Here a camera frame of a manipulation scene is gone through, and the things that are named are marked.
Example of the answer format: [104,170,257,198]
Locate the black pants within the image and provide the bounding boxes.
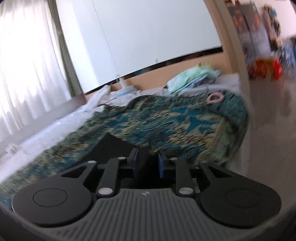
[77,133,157,166]

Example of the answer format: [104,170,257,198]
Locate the teal paisley bedspread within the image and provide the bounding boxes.
[1,91,249,208]

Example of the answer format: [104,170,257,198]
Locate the crumpled white cloth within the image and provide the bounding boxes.
[85,85,110,112]

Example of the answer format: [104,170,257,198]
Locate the white bed sheet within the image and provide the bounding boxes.
[0,91,130,183]

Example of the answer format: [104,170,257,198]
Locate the green curtain right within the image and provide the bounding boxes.
[47,0,83,97]

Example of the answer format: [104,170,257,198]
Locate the folded green clothes stack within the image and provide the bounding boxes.
[166,63,222,94]

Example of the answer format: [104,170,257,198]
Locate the white sheer curtain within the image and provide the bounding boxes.
[1,1,71,141]

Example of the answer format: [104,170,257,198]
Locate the orange red bag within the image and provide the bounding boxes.
[247,58,283,80]

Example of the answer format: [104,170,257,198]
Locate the pink ring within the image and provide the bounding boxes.
[206,91,225,104]

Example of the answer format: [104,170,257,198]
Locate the wooden bed frame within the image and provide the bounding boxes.
[69,0,251,121]

